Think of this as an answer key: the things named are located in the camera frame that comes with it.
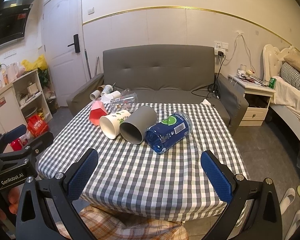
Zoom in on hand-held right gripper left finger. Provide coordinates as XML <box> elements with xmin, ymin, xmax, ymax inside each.
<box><xmin>16</xmin><ymin>148</ymin><xmax>99</xmax><ymax>240</ymax></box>

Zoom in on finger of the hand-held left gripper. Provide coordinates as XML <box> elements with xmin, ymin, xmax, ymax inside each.
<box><xmin>0</xmin><ymin>131</ymin><xmax>54</xmax><ymax>163</ymax></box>
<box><xmin>0</xmin><ymin>124</ymin><xmax>28</xmax><ymax>156</ymax></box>

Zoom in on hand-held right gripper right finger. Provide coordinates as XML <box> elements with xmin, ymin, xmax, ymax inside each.
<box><xmin>200</xmin><ymin>150</ymin><xmax>287</xmax><ymax>240</ymax></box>

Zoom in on blue label clear cup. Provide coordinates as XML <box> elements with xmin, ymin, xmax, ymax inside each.
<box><xmin>145</xmin><ymin>112</ymin><xmax>192</xmax><ymax>155</ymax></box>

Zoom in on grey cup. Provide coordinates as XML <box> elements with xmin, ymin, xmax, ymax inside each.
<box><xmin>119</xmin><ymin>106</ymin><xmax>157</xmax><ymax>145</ymax></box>

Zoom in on white leaf print paper cup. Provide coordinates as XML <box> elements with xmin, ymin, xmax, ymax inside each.
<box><xmin>99</xmin><ymin>110</ymin><xmax>132</xmax><ymax>140</ymax></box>

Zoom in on red faceted cup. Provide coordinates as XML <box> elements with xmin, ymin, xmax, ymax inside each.
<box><xmin>89</xmin><ymin>100</ymin><xmax>107</xmax><ymax>126</ymax></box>

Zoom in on plain white paper cup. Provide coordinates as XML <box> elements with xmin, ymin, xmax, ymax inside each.
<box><xmin>101</xmin><ymin>90</ymin><xmax>123</xmax><ymax>103</ymax></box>

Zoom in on clear plastic cup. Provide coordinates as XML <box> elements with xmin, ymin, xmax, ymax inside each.
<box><xmin>110</xmin><ymin>92</ymin><xmax>138</xmax><ymax>114</ymax></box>

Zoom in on person's left hand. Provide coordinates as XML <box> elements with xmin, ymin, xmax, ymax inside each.
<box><xmin>0</xmin><ymin>187</ymin><xmax>22</xmax><ymax>228</ymax></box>

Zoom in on red shopping bag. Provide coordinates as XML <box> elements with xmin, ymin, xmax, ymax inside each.
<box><xmin>27</xmin><ymin>115</ymin><xmax>50</xmax><ymax>138</ymax></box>

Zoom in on white counter cabinet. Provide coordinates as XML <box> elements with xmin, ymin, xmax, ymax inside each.
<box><xmin>0</xmin><ymin>82</ymin><xmax>23</xmax><ymax>143</ymax></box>

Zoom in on white open shelf unit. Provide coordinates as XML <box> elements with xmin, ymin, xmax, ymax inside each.
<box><xmin>12</xmin><ymin>69</ymin><xmax>53</xmax><ymax>125</ymax></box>

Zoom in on grey checked tablecloth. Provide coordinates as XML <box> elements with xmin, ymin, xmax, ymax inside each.
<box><xmin>37</xmin><ymin>102</ymin><xmax>248</xmax><ymax>218</ymax></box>

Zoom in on green potted plant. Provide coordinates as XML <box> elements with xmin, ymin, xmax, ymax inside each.
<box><xmin>37</xmin><ymin>67</ymin><xmax>50</xmax><ymax>89</ymax></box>

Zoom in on pink pitcher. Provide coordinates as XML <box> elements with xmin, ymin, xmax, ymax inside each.
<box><xmin>5</xmin><ymin>62</ymin><xmax>24</xmax><ymax>79</ymax></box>

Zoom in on person's plaid trousers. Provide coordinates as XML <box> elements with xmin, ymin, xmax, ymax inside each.
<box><xmin>79</xmin><ymin>204</ymin><xmax>189</xmax><ymax>240</ymax></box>

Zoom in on yellow plastic bag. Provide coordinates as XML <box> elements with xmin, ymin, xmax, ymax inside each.
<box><xmin>21</xmin><ymin>54</ymin><xmax>48</xmax><ymax>72</ymax></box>

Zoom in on white slipper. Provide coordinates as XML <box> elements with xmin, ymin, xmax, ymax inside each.
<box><xmin>285</xmin><ymin>210</ymin><xmax>300</xmax><ymax>240</ymax></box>
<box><xmin>280</xmin><ymin>188</ymin><xmax>296</xmax><ymax>215</ymax></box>

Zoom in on white nightstand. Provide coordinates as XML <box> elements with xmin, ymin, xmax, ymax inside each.
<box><xmin>227</xmin><ymin>73</ymin><xmax>277</xmax><ymax>127</ymax></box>

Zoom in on white door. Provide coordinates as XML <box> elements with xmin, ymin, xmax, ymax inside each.
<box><xmin>41</xmin><ymin>0</ymin><xmax>89</xmax><ymax>108</ymax></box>

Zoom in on black range hood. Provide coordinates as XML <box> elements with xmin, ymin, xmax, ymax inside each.
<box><xmin>0</xmin><ymin>0</ymin><xmax>38</xmax><ymax>53</ymax></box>

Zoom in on cream blanket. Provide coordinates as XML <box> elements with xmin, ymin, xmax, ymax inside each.
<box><xmin>272</xmin><ymin>76</ymin><xmax>300</xmax><ymax>127</ymax></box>

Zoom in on grey sofa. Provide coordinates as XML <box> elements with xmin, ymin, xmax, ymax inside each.
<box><xmin>66</xmin><ymin>44</ymin><xmax>249</xmax><ymax>137</ymax></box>

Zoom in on checked pillow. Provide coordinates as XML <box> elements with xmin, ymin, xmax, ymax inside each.
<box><xmin>280</xmin><ymin>62</ymin><xmax>300</xmax><ymax>91</ymax></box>

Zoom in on cream bed headboard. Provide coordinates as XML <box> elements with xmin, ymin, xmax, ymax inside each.
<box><xmin>262</xmin><ymin>44</ymin><xmax>300</xmax><ymax>83</ymax></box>

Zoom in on beige pillow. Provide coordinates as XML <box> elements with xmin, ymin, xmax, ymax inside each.
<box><xmin>284</xmin><ymin>54</ymin><xmax>300</xmax><ymax>71</ymax></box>

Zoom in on mop handle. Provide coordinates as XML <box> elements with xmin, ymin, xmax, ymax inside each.
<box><xmin>84</xmin><ymin>47</ymin><xmax>92</xmax><ymax>79</ymax></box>

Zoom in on grey bed frame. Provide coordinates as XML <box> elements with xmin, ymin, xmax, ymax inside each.
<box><xmin>269</xmin><ymin>102</ymin><xmax>300</xmax><ymax>160</ymax></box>

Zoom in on black power cable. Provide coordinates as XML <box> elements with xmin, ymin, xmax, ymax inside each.
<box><xmin>191</xmin><ymin>54</ymin><xmax>227</xmax><ymax>99</ymax></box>

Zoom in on black door lock handle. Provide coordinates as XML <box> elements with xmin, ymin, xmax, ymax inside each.
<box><xmin>67</xmin><ymin>34</ymin><xmax>80</xmax><ymax>53</ymax></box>

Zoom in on white wall socket panel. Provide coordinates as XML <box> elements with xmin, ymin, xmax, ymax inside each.
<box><xmin>214</xmin><ymin>41</ymin><xmax>230</xmax><ymax>55</ymax></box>

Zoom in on white power cable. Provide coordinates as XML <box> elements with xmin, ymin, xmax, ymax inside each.
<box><xmin>224</xmin><ymin>31</ymin><xmax>255</xmax><ymax>71</ymax></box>

